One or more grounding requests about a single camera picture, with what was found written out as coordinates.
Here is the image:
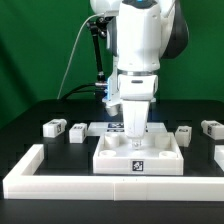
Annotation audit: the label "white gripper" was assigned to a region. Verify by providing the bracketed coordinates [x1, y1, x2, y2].
[119, 75, 158, 149]

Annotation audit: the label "white square tabletop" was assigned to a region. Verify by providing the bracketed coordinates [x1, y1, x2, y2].
[93, 132, 184, 175]

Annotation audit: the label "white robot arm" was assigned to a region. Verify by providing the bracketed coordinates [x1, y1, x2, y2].
[90, 0, 189, 148]

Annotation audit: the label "white marker plate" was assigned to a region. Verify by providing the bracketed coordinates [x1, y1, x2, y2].
[87, 122, 167, 136]

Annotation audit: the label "white U-shaped fence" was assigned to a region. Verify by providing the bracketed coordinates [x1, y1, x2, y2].
[3, 144, 224, 201]

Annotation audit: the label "black cables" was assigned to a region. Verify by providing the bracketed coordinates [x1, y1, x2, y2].
[59, 83, 105, 100]

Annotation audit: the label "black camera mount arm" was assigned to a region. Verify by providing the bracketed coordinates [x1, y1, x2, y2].
[87, 17, 108, 82]

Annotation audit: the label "grey camera cable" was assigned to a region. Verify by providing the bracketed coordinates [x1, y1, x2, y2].
[57, 12, 105, 100]

